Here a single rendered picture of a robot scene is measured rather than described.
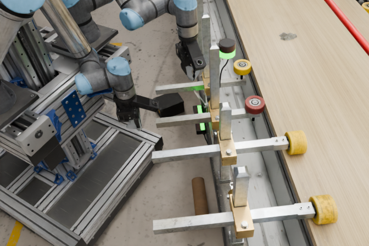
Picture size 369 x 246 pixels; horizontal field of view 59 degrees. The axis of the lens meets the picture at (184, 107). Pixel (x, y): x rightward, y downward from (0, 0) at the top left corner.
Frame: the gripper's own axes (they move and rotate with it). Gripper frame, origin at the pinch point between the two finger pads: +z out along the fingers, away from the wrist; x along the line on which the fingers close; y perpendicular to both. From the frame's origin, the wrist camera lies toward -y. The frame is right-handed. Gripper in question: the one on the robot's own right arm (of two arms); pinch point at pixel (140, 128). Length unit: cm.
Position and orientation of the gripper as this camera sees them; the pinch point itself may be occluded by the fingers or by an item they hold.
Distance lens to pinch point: 140.6
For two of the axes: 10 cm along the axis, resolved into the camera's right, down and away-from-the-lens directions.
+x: 0.8, 7.0, -7.0
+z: 0.8, 7.0, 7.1
